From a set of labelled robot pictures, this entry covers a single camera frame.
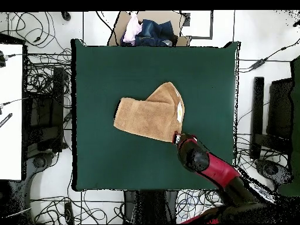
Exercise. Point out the tan terry towel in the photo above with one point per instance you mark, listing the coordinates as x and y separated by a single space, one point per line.
150 117

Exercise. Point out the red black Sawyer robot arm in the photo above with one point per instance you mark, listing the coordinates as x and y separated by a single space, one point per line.
211 166

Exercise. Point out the dark green table cloth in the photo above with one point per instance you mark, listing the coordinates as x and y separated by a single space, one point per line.
112 164

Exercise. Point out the black upright bar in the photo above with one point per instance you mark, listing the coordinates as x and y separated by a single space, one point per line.
257 105

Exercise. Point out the black round base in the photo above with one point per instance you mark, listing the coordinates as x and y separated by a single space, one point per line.
271 170

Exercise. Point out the blue denim jeans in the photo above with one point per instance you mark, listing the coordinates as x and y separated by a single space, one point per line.
154 32

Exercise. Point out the black panel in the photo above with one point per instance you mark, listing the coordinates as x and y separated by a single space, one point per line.
280 107

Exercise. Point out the white pink garment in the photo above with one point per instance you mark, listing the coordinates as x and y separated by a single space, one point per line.
132 28

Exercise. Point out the brown cardboard box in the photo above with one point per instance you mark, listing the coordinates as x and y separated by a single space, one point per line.
159 16

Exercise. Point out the black power strip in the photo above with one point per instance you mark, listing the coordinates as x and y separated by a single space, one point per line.
69 212

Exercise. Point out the black equipment stand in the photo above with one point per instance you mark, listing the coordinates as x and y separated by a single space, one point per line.
44 121

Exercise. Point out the small black oval object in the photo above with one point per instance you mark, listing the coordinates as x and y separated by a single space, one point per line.
66 16

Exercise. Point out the white side table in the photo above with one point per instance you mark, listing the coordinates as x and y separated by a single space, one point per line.
10 105

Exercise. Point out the black printed strip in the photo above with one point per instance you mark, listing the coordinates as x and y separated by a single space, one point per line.
5 120

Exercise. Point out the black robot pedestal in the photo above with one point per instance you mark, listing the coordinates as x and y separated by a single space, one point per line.
150 206

